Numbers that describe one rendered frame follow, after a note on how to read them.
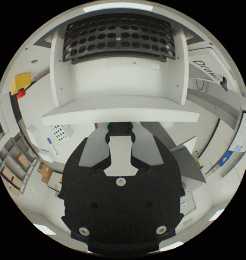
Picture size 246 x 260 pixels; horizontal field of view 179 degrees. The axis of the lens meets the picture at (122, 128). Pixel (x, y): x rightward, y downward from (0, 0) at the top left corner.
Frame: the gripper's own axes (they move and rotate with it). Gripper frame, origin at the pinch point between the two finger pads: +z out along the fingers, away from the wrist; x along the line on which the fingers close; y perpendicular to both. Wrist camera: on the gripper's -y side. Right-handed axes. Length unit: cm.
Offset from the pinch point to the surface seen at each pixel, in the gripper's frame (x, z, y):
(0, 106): -80, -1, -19
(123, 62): 0.8, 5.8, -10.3
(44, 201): -384, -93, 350
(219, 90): 169, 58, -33
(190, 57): 17.7, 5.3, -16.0
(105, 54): -2.3, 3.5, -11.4
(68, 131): -21.9, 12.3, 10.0
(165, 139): 37, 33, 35
